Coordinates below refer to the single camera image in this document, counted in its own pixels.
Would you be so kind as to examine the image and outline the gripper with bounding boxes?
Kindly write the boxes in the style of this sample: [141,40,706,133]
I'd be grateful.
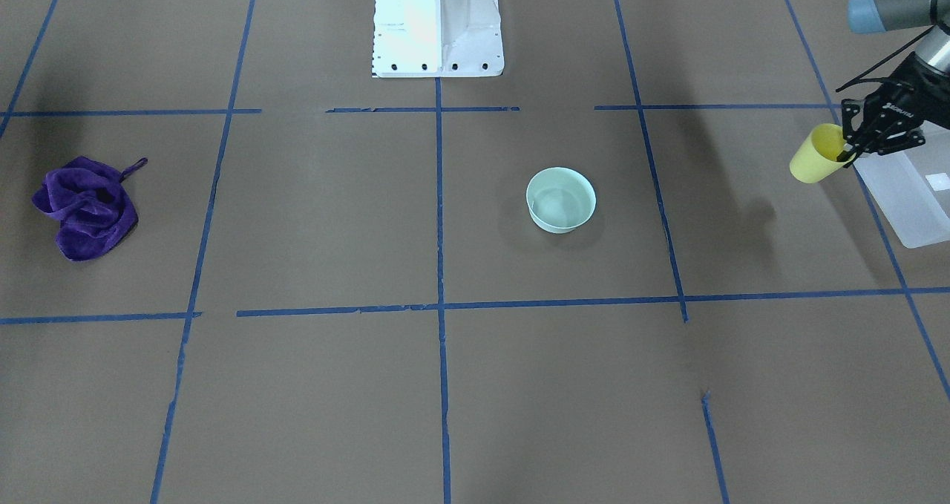
[837,52,949,165]

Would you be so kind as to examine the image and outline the yellow plastic cup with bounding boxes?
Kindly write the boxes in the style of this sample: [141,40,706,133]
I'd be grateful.
[788,124,848,185]

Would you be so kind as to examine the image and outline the purple microfiber cloth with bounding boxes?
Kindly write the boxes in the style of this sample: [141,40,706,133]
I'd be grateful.
[31,156,148,263]

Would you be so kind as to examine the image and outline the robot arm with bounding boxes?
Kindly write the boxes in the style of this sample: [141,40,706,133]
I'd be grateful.
[837,0,949,166]

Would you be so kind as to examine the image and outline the clear plastic bin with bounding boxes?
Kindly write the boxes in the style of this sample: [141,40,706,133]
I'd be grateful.
[855,133,949,248]

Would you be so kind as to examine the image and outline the mint green bowl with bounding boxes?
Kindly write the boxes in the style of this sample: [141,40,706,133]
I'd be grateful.
[525,167,597,235]

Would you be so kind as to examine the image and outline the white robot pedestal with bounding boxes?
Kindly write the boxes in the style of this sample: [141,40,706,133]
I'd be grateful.
[371,0,505,79]

